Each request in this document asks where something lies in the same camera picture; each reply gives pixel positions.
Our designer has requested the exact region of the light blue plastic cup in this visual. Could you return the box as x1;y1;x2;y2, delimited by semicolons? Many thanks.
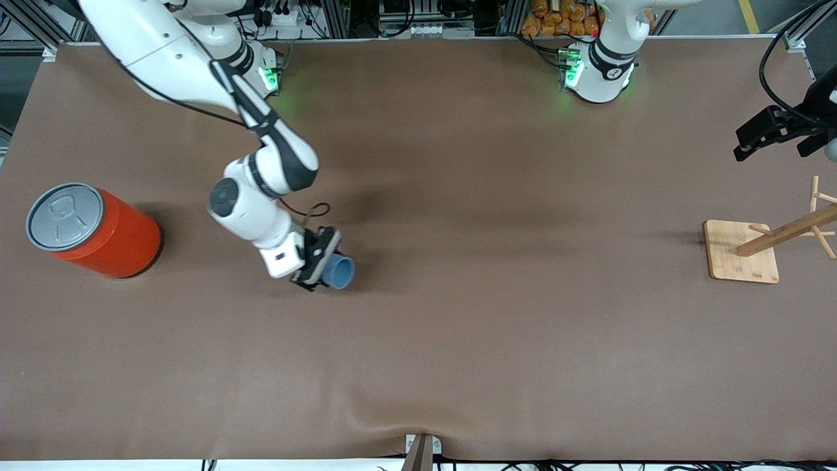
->
320;254;356;290

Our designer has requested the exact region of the wooden mug rack stand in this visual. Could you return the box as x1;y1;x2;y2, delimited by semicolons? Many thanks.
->
704;175;837;284

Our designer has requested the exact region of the brown table mat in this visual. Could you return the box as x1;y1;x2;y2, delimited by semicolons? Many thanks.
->
0;36;837;462

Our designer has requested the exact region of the orange can with silver lid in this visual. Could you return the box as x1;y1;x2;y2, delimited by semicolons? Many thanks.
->
25;182;163;280

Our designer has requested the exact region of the orange packaged snacks pile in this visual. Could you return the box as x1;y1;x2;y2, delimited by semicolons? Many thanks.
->
520;0;602;38

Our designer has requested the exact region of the power strip with black plugs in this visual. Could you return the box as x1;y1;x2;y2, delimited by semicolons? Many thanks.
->
252;0;308;28

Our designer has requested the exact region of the white power strip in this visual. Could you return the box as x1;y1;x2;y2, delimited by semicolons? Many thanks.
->
405;23;475;39

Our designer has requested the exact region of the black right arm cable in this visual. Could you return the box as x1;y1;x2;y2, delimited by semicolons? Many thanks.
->
111;49;331;220

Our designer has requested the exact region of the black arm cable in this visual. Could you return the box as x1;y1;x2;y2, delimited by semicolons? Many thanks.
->
759;0;837;125
111;49;331;220

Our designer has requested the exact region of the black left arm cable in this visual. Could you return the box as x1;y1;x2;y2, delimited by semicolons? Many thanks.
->
759;0;837;125

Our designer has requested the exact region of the aluminium frame rail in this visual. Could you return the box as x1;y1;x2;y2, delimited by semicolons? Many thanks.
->
0;0;86;50
781;0;837;53

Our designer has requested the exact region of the aluminium frame post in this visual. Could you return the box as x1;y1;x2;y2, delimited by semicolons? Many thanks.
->
500;0;528;37
320;0;351;39

